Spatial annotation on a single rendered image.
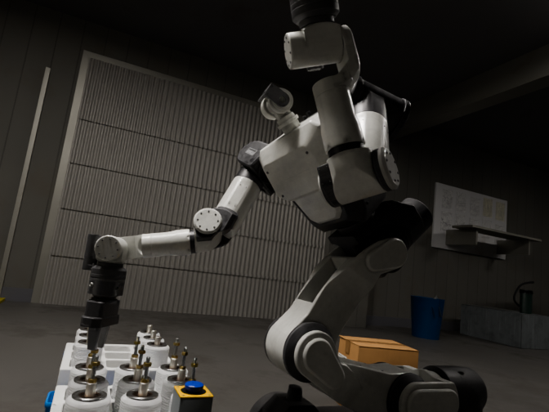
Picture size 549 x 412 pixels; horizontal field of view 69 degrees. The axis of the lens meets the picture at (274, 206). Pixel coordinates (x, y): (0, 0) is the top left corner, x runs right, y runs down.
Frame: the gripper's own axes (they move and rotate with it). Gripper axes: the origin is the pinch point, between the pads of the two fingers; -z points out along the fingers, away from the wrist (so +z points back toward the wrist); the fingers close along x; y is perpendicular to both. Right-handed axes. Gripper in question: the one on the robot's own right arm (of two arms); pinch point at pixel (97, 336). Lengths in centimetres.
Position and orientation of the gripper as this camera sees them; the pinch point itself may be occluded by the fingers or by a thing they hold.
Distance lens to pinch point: 118.7
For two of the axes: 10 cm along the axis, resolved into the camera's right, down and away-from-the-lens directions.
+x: 1.4, 1.6, 9.8
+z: 1.2, -9.8, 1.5
